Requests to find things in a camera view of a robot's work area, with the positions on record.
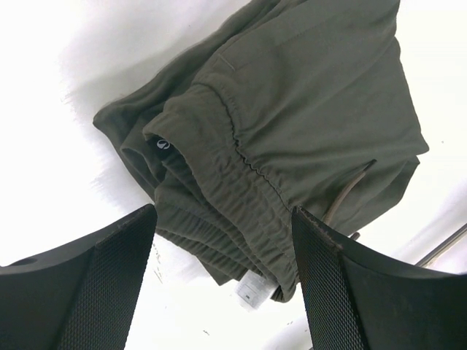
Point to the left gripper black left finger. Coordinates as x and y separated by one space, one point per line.
81 295

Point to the olive green shorts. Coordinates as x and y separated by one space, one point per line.
288 103

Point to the aluminium table edge rail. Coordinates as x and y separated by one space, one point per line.
443 247

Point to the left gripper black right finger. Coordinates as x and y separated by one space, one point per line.
357 298

